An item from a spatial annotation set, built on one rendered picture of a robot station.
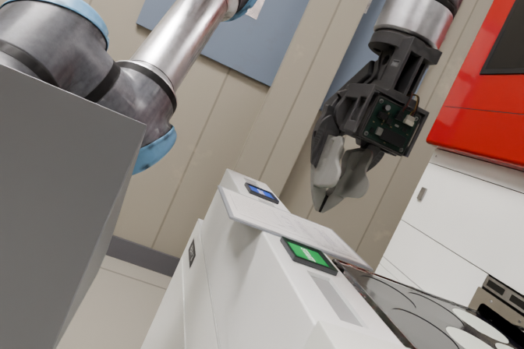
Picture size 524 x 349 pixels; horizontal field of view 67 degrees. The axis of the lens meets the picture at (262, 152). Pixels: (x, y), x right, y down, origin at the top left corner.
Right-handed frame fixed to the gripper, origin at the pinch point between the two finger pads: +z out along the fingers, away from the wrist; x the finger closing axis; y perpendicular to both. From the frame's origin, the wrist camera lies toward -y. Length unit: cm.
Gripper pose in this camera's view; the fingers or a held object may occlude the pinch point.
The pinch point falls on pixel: (320, 199)
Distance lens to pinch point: 49.2
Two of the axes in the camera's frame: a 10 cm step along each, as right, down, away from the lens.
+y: 2.1, 1.8, -9.6
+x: 8.9, 3.8, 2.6
